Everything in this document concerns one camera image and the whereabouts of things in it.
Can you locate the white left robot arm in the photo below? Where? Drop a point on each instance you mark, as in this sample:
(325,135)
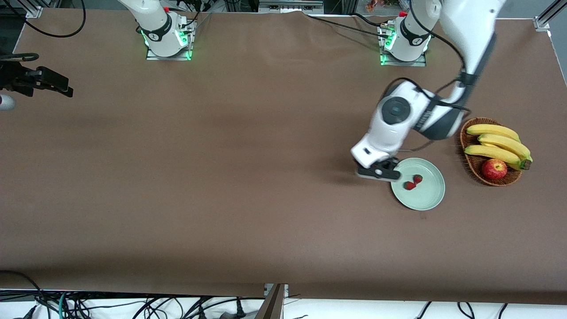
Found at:
(396,110)

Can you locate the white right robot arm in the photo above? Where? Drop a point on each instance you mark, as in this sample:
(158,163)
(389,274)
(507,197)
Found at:
(155,26)

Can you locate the mint green round plate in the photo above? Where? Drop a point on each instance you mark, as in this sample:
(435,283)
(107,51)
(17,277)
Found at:
(425,195)

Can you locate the brown wicker basket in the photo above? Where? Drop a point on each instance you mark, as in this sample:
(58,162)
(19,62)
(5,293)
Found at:
(475,170)

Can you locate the red yellow apple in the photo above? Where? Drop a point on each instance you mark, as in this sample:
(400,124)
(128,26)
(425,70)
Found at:
(494,169)

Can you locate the yellow banana bunch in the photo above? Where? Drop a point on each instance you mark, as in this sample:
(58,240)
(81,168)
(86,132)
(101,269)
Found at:
(500,141)

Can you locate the red orange toy pile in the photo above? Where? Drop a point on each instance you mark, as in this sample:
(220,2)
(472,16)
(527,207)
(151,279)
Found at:
(374,5)

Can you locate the brown table cover sheet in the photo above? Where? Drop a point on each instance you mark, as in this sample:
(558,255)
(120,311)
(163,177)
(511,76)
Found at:
(221,155)

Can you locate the grey metal device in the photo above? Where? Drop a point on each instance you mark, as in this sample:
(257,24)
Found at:
(288,5)

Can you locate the brown wooden beam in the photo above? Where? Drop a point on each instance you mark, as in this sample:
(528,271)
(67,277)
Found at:
(272,305)

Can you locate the black power plug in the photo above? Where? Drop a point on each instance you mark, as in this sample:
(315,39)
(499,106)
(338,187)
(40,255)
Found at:
(239,310)

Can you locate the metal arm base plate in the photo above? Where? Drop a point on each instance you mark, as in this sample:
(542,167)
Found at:
(403,63)
(168,56)

